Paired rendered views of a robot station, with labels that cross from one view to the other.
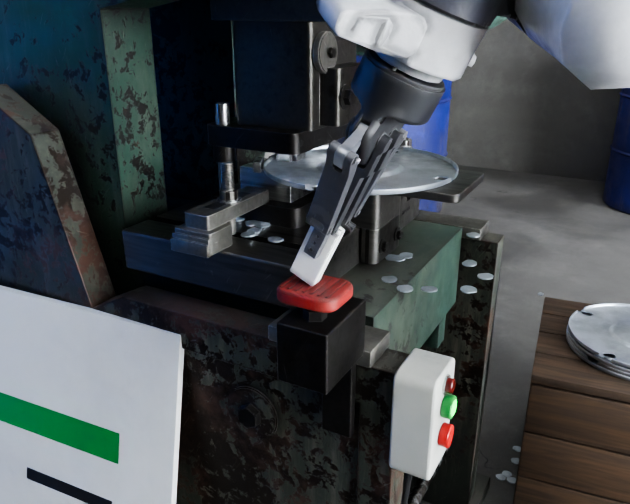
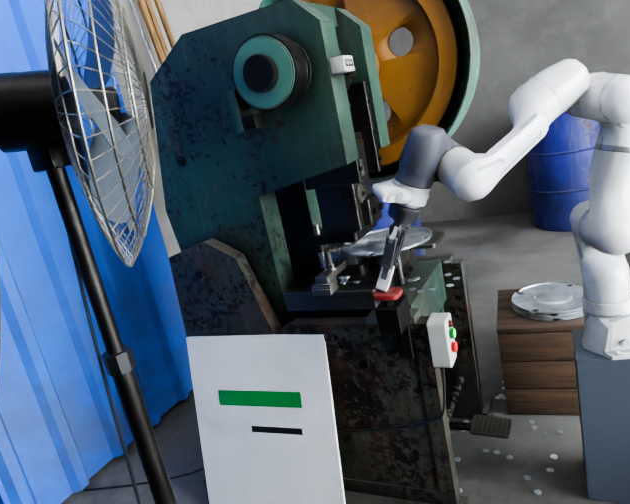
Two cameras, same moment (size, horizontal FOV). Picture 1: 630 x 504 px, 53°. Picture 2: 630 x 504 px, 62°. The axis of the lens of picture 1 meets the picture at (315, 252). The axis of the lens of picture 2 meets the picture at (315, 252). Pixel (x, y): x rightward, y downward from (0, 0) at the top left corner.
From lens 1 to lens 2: 73 cm
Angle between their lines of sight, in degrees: 7
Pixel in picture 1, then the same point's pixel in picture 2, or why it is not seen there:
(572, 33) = (457, 188)
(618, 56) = (472, 193)
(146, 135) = (282, 247)
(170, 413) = (325, 374)
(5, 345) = (230, 365)
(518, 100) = not seen: hidden behind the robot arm
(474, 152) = (438, 211)
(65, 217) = (255, 293)
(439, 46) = (417, 197)
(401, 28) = (403, 195)
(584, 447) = (534, 362)
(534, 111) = not seen: hidden behind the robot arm
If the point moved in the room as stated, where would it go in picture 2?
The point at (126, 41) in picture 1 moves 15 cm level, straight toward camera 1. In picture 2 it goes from (269, 207) to (282, 212)
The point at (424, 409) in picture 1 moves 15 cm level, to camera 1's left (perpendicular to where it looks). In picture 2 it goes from (442, 334) to (386, 347)
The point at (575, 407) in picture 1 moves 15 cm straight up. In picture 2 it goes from (523, 341) to (519, 301)
